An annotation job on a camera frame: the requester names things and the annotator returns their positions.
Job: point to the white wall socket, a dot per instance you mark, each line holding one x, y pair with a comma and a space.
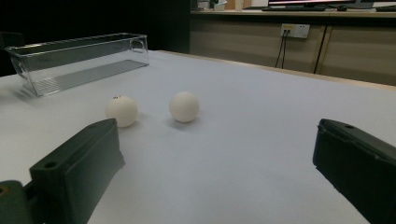
299, 30

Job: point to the white egg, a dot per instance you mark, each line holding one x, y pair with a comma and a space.
184, 106

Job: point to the wooden cabinet desk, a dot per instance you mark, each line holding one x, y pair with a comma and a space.
243, 40

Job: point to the black computer mouse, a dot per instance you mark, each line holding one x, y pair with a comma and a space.
342, 8

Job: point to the clear plastic container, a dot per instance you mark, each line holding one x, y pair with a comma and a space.
84, 76

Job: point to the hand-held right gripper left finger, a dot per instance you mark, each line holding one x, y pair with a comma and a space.
77, 174

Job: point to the white table tennis ball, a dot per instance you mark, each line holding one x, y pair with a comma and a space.
121, 111

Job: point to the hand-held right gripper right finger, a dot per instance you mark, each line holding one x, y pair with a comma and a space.
358, 165

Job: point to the computer monitor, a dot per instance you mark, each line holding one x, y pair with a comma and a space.
311, 2

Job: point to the black keyboard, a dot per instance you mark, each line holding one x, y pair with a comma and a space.
294, 9

